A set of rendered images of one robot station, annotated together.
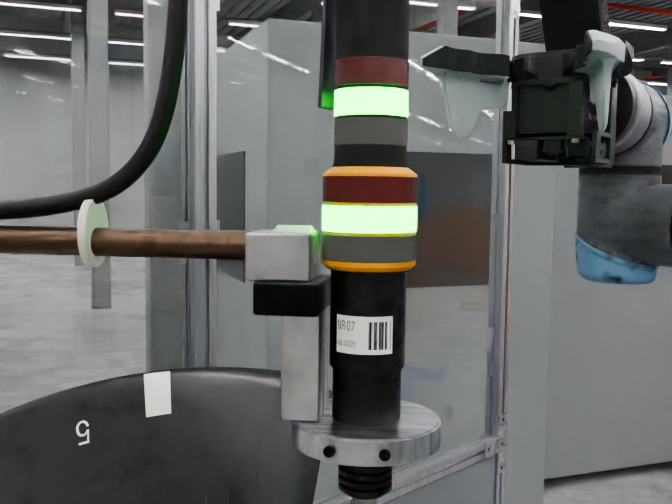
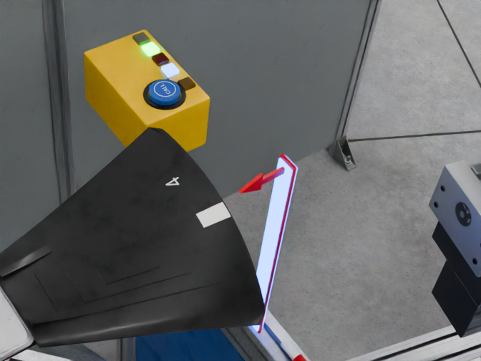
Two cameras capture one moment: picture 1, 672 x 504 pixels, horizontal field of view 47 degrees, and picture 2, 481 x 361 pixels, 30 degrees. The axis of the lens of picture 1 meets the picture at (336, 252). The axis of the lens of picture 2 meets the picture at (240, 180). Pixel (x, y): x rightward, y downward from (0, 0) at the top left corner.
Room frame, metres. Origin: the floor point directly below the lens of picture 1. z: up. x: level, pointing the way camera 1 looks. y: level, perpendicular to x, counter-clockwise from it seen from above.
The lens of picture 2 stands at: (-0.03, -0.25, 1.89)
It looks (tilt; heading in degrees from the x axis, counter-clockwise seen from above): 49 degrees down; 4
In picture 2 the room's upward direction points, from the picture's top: 8 degrees clockwise
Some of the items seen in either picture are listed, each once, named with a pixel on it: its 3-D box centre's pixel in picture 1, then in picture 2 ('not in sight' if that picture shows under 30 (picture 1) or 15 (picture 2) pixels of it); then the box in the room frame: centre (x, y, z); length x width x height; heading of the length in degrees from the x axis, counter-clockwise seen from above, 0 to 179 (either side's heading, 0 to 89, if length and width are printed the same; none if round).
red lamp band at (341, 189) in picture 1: (369, 189); not in sight; (0.35, -0.02, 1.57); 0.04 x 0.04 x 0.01
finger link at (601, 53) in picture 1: (599, 85); not in sight; (0.50, -0.17, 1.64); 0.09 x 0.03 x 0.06; 172
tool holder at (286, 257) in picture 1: (346, 337); not in sight; (0.36, -0.01, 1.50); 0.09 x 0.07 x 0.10; 81
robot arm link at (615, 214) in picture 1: (633, 225); not in sight; (0.73, -0.28, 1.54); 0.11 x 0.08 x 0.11; 38
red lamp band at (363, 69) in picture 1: (371, 75); not in sight; (0.35, -0.02, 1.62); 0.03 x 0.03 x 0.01
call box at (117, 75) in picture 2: not in sight; (145, 102); (0.82, -0.05, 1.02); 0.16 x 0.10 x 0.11; 46
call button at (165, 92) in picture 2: not in sight; (164, 92); (0.79, -0.08, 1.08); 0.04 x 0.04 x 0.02
